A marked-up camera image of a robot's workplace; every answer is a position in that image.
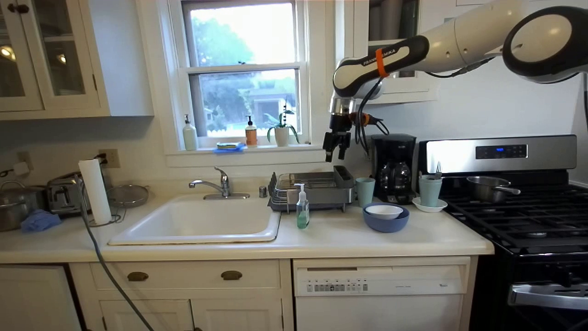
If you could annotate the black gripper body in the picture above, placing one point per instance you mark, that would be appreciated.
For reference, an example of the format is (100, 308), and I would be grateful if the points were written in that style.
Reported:
(341, 126)

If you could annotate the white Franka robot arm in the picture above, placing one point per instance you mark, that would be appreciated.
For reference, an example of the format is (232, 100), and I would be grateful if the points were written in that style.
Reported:
(466, 38)

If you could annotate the orange soap bottle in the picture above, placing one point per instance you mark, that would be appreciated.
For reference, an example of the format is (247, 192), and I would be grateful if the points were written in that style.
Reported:
(251, 137)

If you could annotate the white pump bottle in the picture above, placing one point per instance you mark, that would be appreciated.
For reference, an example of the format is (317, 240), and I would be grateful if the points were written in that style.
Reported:
(190, 141)

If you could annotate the white kitchen sink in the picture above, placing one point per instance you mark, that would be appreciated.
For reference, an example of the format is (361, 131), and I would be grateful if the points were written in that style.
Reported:
(203, 222)

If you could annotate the grey dish rack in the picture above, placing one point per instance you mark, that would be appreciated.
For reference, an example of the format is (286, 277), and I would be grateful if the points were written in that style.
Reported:
(324, 194)

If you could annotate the plant in white pot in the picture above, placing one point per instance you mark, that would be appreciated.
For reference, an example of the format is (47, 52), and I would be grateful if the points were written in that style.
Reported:
(282, 137)

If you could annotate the light blue plastic cup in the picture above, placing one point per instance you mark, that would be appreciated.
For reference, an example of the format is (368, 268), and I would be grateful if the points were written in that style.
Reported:
(365, 194)
(431, 190)

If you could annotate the black coffee maker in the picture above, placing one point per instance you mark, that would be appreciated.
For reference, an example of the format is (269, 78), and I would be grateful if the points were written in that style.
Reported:
(394, 176)

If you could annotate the small white bowl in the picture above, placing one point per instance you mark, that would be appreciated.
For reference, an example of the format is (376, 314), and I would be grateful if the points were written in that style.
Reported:
(385, 212)

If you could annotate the blue ceramic bowl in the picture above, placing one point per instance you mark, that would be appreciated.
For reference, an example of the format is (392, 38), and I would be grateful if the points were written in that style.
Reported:
(387, 225)

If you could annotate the blue sponge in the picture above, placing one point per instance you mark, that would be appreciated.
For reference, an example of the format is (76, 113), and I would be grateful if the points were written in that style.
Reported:
(231, 148)

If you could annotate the white saucer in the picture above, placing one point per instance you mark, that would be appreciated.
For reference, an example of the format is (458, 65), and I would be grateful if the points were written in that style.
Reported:
(429, 209)

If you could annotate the chrome faucet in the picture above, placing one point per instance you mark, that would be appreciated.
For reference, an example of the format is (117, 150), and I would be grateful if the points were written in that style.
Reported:
(223, 183)

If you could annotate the white framed window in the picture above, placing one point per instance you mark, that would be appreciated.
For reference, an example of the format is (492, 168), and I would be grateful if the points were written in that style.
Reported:
(245, 67)

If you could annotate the steel saucepan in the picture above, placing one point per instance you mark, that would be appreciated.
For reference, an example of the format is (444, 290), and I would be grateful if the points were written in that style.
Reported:
(488, 188)

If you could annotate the white dishwasher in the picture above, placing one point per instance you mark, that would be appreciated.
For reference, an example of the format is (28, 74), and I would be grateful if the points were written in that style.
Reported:
(379, 306)

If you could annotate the black gas stove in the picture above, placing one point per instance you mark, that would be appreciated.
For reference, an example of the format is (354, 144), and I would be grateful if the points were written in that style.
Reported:
(526, 222)

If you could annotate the glass pot lid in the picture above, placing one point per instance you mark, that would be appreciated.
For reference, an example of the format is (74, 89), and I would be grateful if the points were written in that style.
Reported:
(130, 196)

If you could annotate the white base cabinet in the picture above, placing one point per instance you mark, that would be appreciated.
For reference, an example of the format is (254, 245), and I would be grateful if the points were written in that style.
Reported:
(185, 295)

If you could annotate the white paper towel roll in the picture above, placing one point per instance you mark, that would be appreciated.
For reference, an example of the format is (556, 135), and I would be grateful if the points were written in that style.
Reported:
(95, 190)

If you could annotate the silver toaster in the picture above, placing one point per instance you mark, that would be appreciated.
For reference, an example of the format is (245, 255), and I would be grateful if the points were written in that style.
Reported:
(65, 196)

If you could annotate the blue cloth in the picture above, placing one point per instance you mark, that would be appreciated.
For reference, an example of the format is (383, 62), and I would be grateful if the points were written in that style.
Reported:
(39, 222)

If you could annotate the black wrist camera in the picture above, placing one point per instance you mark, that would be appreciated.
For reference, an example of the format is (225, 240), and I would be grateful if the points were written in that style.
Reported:
(363, 119)

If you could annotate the white glass door wall cabinet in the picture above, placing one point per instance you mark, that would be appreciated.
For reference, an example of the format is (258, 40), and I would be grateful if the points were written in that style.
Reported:
(122, 62)
(392, 19)

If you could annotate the wall power outlet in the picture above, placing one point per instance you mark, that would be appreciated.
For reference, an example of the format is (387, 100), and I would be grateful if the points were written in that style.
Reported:
(111, 159)

